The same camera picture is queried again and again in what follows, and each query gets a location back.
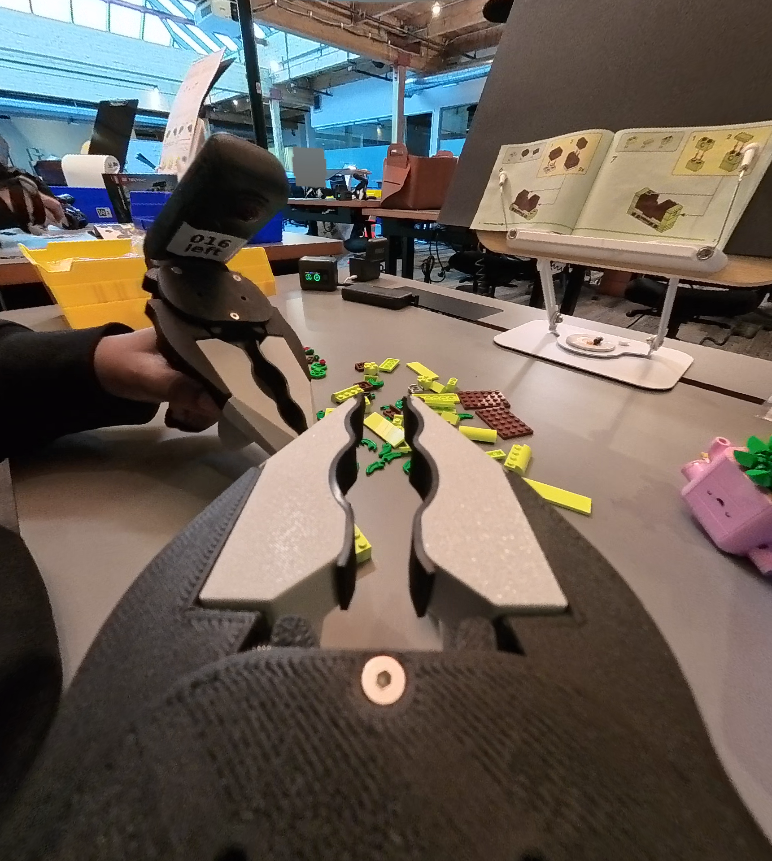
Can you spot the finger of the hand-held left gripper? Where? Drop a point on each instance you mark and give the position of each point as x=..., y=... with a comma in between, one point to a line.
x=238, y=383
x=291, y=377

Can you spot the black pillar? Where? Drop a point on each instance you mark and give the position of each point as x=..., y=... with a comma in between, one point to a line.
x=253, y=67

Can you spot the pink toy planter figure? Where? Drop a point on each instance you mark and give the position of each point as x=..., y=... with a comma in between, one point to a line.
x=729, y=504

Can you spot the blue plastic bin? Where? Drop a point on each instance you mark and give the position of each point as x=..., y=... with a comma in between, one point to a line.
x=268, y=229

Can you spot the yellow and brown lego assembly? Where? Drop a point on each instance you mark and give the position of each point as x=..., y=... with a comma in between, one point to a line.
x=362, y=546

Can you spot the pile of small toy pieces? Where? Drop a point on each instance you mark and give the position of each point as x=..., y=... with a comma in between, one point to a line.
x=318, y=366

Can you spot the black cardboard box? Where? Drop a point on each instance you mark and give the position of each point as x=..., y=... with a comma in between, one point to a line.
x=137, y=195

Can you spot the black office chair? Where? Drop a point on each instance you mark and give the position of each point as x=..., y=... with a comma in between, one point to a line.
x=695, y=299
x=487, y=269

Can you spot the yellow plastic bin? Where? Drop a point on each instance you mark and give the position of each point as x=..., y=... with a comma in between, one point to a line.
x=90, y=282

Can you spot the white cardboard sign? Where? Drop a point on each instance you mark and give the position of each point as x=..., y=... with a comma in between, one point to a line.
x=187, y=114

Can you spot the black power adapter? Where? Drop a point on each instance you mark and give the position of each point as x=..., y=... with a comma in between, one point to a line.
x=369, y=259

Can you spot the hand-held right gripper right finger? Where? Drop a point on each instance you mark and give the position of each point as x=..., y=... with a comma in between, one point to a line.
x=493, y=538

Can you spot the person's left forearm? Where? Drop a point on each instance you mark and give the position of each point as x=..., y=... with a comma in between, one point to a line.
x=22, y=383

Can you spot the white book stand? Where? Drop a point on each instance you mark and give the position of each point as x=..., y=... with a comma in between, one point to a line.
x=594, y=356

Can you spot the small black display board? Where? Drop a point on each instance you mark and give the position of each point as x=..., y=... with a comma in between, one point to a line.
x=113, y=128

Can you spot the black flat box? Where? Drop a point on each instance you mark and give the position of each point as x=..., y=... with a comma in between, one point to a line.
x=379, y=296

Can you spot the pile of toy bricks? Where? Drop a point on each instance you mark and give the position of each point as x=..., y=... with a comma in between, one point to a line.
x=500, y=420

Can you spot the instruction booklet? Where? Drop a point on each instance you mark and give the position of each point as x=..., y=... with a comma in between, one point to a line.
x=628, y=188

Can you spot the white paper towel roll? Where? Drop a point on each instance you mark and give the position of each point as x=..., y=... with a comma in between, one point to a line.
x=90, y=170

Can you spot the black charger green display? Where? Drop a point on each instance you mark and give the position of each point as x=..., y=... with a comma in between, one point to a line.
x=317, y=274

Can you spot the person's left hand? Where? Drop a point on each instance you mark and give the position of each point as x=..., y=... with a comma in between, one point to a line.
x=137, y=370

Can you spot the far brown desk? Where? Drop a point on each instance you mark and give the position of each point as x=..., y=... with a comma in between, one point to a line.
x=359, y=214

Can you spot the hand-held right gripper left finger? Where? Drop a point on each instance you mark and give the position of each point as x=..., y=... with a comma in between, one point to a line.
x=271, y=538

